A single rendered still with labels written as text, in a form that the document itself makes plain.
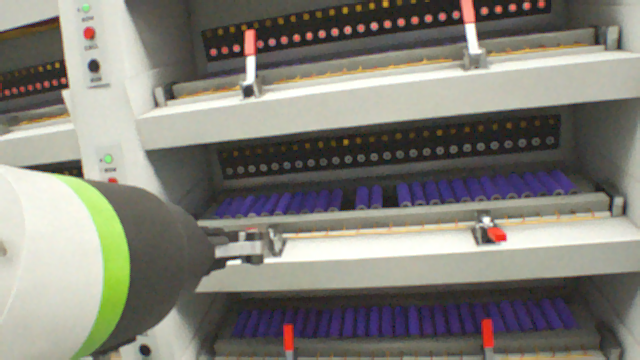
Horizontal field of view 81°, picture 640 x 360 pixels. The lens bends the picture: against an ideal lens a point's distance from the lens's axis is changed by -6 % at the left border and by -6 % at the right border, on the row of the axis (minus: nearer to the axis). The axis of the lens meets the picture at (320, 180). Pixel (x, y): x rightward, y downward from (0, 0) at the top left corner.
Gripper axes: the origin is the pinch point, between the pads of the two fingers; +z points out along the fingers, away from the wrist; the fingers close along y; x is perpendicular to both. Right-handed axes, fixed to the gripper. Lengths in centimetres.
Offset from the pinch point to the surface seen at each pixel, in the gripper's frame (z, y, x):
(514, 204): 10.8, 31.0, 2.4
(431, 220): 11.2, 20.6, 1.1
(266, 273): 7.6, -0.7, -4.2
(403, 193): 16.7, 17.4, 5.3
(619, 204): 10.1, 43.3, 1.3
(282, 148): 19.4, -1.1, 14.3
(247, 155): 19.8, -7.3, 13.9
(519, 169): 20.3, 34.8, 7.7
